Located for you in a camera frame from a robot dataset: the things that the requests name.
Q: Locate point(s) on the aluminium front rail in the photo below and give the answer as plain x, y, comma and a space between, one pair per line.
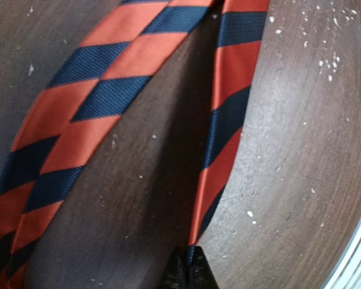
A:
347, 272

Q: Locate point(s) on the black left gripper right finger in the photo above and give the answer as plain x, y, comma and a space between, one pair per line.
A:
200, 274

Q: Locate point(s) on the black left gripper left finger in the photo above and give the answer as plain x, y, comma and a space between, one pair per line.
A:
175, 273

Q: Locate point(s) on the red navy striped tie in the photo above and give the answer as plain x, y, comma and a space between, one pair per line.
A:
89, 95

